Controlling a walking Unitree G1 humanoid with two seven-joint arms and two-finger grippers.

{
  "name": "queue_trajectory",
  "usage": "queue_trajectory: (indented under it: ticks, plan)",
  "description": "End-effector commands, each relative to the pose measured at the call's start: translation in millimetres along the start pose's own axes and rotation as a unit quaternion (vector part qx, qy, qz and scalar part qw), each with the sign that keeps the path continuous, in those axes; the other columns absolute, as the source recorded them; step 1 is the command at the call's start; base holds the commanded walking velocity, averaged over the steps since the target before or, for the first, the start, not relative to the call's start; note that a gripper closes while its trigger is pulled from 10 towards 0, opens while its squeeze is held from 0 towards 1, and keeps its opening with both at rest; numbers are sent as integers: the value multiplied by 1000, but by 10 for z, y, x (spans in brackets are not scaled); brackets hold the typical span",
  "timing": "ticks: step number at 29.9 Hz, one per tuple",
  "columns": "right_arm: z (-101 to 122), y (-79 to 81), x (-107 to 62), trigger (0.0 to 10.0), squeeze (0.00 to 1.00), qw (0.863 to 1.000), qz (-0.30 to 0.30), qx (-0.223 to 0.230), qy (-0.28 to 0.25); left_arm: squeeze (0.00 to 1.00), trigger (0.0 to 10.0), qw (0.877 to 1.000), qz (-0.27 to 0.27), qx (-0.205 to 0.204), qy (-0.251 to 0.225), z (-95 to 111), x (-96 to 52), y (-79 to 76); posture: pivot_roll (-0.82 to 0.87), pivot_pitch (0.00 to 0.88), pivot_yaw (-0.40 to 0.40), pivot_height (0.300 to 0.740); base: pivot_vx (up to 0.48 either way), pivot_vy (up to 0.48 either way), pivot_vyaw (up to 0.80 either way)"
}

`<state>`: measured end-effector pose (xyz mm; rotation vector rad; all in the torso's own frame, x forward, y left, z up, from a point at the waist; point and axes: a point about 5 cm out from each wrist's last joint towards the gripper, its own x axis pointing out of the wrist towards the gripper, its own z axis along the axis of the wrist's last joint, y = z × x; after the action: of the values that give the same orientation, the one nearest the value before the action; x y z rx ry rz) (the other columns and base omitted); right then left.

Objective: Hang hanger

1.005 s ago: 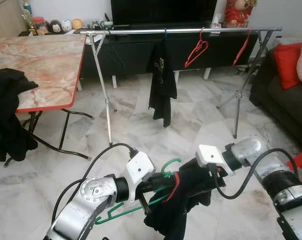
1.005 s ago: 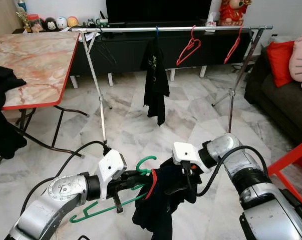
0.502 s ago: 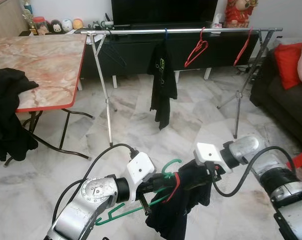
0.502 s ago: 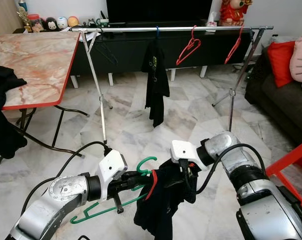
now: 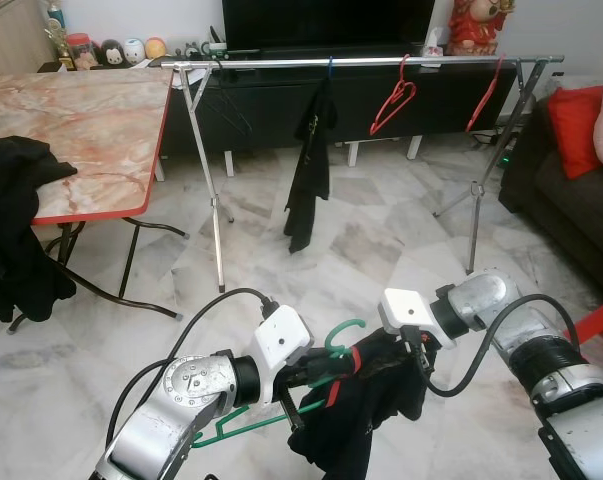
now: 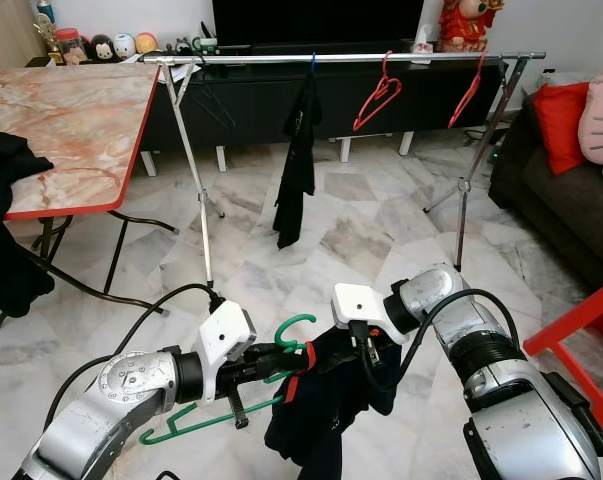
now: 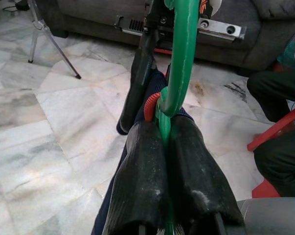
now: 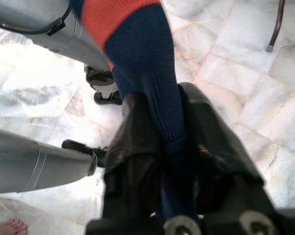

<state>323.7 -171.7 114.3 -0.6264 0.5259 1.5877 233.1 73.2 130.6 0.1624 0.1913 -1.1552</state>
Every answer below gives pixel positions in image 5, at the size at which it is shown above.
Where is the black wire hanger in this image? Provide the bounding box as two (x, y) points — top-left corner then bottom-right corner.
(194, 68), (254, 139)

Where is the black clothing pile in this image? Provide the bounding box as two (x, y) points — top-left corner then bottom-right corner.
(0, 135), (79, 323)

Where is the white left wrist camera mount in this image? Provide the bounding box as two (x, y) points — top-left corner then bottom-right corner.
(251, 305), (314, 376)

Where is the red gold figurine statue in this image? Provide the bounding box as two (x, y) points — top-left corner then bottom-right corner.
(446, 0), (517, 56)

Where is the red plastic hanger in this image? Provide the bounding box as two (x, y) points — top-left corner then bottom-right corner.
(369, 55), (419, 137)
(466, 57), (507, 133)

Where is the wooden sideboard cabinet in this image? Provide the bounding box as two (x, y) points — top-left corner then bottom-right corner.
(0, 0), (60, 76)

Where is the red cushion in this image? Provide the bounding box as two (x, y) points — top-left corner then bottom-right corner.
(547, 85), (603, 181)

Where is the silver metal clothes rack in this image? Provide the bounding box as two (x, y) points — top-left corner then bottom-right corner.
(161, 55), (566, 294)

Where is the black tv console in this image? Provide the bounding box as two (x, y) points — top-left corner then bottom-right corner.
(41, 50), (547, 166)

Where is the dark brown sofa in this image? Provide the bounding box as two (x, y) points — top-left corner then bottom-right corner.
(499, 88), (603, 291)

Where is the black t-shirt with green logo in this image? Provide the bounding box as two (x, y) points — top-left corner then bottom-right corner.
(284, 78), (339, 254)

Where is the red plastic stool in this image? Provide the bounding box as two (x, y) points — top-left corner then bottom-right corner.
(571, 293), (603, 346)

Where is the orange round figurine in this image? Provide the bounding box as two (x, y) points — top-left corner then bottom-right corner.
(143, 37), (169, 61)

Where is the navy garment with red trim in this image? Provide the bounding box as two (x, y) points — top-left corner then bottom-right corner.
(286, 328), (432, 480)

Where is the green plastic hanger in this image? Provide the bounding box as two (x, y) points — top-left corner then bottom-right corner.
(189, 318), (367, 449)

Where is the glass jar with red lid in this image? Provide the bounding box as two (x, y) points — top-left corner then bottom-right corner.
(64, 32), (94, 71)

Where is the black flat television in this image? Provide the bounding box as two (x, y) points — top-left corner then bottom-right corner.
(221, 0), (437, 51)

